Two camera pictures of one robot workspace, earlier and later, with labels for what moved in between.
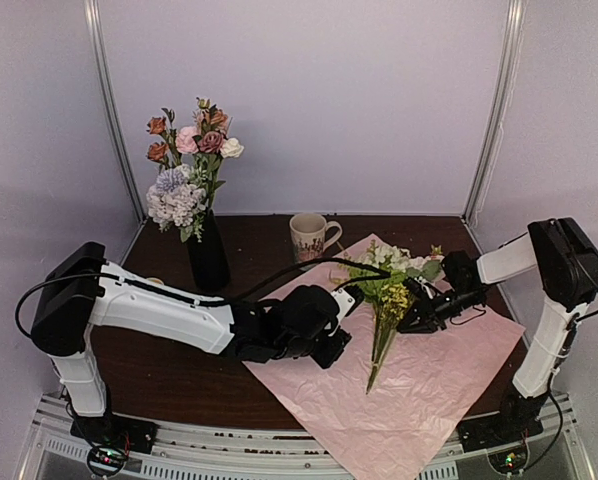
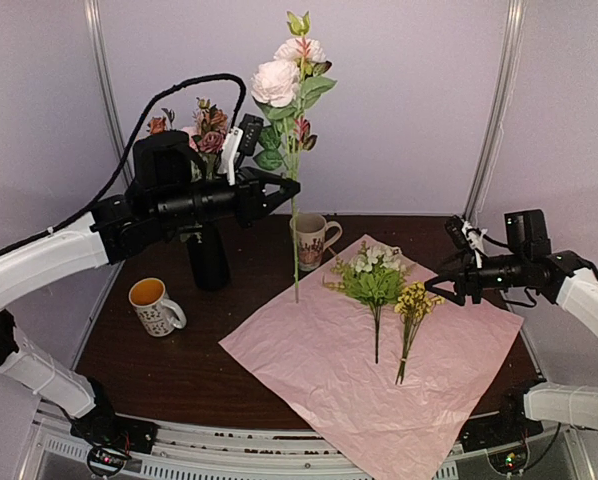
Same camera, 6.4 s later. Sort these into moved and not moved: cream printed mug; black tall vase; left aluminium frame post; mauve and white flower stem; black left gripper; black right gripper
Moved: black right gripper; black left gripper
Not moved: mauve and white flower stem; black tall vase; cream printed mug; left aluminium frame post
